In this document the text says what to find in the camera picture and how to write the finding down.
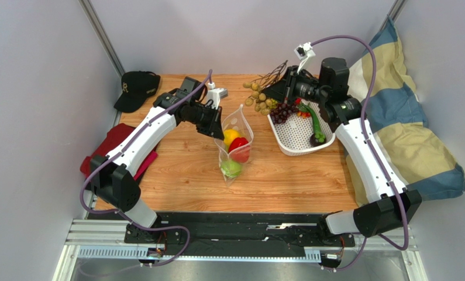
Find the dark mangosteen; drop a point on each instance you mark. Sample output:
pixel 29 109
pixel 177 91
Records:
pixel 317 139

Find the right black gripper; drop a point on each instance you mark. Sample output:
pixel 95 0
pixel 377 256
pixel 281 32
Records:
pixel 289 85

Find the red folded cloth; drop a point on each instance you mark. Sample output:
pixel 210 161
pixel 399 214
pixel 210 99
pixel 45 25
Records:
pixel 114 138

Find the yellow lemon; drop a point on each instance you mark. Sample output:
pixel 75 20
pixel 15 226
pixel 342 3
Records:
pixel 230 135

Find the dark purple grape bunch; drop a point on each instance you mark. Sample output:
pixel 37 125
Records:
pixel 282 112

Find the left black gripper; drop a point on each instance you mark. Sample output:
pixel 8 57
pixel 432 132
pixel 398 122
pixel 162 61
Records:
pixel 214 128

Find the aluminium frame rail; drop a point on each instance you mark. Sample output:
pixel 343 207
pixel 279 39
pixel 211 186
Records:
pixel 94 250

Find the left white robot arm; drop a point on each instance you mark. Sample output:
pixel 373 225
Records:
pixel 112 176

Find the blue yellow checkered pillow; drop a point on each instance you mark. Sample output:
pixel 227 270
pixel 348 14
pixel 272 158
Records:
pixel 399 124

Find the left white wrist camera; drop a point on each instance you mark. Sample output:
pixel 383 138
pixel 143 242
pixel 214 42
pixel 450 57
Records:
pixel 215 95

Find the tan longan bunch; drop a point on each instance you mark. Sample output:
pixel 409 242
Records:
pixel 257 98

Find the green chili pepper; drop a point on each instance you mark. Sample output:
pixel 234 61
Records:
pixel 305 109

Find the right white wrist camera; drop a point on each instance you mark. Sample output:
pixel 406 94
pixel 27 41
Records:
pixel 305 54

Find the green apple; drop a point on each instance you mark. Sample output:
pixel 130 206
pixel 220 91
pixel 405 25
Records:
pixel 231 169

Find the red bell pepper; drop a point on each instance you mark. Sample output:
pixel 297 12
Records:
pixel 239 150

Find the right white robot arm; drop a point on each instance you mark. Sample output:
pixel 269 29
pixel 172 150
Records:
pixel 390 204

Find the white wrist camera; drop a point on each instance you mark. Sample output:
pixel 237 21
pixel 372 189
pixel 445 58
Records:
pixel 215 95
pixel 305 54

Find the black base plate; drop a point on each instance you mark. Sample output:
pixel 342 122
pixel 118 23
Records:
pixel 248 235

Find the clear polka-dot zip bag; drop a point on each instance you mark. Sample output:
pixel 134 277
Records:
pixel 237 121

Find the black baseball cap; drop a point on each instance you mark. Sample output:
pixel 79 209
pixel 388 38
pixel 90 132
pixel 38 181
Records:
pixel 137 87

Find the white perforated plastic basket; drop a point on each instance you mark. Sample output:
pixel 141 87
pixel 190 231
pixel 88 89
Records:
pixel 293 136

